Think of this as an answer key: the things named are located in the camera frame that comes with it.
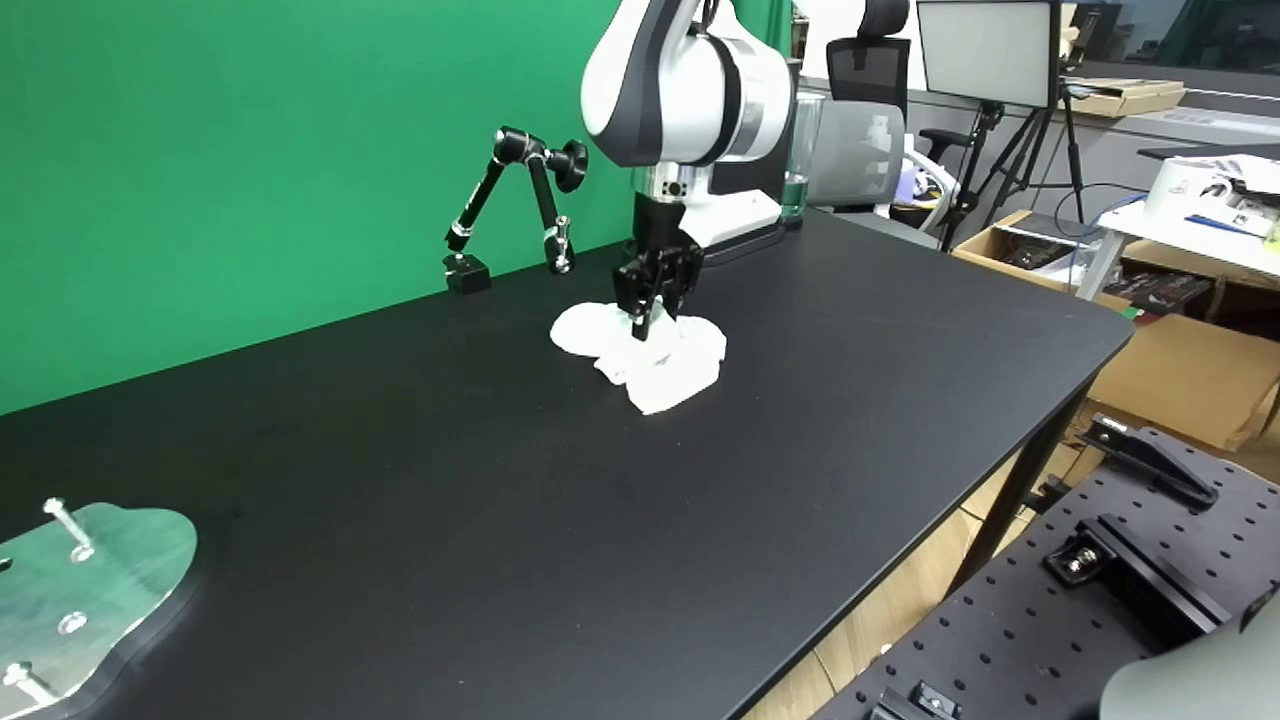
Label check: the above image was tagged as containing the black metal bracket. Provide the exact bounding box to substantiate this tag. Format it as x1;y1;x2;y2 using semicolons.
1081;412;1224;512

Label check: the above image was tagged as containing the clear acrylic plate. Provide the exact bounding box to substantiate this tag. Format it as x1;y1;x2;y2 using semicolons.
0;501;205;720

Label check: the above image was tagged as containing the black office chair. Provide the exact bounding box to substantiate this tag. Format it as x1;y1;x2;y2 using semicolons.
824;0;917;105

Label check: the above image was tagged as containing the flat cardboard box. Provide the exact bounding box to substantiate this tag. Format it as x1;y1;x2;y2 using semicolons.
1064;70;1191;123

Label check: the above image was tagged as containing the white desk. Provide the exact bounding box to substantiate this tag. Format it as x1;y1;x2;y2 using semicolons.
1091;150;1280;293

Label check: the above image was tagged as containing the grey rounded plastic cover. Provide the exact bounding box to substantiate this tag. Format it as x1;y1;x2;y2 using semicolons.
1097;618;1280;720

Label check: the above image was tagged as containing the black clamp with metal bolts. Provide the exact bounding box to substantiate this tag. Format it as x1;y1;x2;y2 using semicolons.
1039;514;1231;640

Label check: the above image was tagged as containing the black table leg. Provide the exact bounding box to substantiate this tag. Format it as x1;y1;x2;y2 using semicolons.
954;396;1078;596

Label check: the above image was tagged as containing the white wrist camera block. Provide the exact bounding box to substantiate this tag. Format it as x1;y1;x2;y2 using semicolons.
677;188;788;250

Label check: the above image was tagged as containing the open cardboard box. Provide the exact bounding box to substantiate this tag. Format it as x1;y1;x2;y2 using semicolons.
954;202;1137;303

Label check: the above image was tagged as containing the light grey display panel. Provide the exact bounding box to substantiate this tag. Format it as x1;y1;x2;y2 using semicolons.
917;0;1074;110

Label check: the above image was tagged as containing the clear glass cylinder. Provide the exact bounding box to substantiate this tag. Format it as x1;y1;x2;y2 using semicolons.
780;167;815;233

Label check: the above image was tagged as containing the black tripod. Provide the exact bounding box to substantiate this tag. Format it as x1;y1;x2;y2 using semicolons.
935;96;1091;257

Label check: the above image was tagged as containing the white cloth with green print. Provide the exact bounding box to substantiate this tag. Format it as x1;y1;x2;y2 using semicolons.
547;295;731;419

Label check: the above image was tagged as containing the black perforated breadboard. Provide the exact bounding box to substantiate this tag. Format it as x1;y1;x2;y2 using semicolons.
813;419;1280;720

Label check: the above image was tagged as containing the small black mounting block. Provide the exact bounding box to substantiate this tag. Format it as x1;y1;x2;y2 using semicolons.
908;678;964;720

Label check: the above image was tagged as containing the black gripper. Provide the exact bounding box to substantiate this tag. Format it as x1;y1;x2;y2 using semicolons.
612;194;709;342

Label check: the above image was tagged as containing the grey mesh office chair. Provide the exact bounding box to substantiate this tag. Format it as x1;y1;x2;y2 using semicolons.
797;91;935;214

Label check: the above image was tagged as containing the green backdrop curtain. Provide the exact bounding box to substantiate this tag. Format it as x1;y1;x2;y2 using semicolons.
0;0;805;416

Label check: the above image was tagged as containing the large closed cardboard box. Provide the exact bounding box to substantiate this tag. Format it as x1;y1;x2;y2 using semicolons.
1085;311;1280;456

